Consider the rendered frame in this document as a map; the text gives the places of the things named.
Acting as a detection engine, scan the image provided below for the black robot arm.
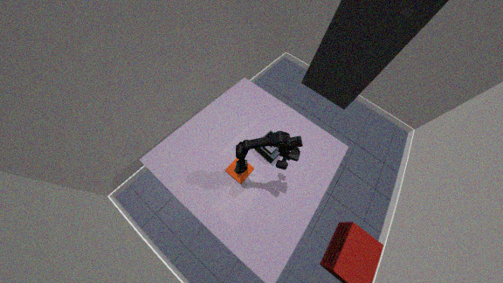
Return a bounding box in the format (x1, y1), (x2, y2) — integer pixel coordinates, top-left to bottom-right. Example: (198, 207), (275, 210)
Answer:
(234, 131), (303, 175)

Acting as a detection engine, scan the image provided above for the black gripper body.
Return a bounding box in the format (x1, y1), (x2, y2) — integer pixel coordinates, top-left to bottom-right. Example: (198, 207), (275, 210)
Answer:
(276, 148), (290, 170)

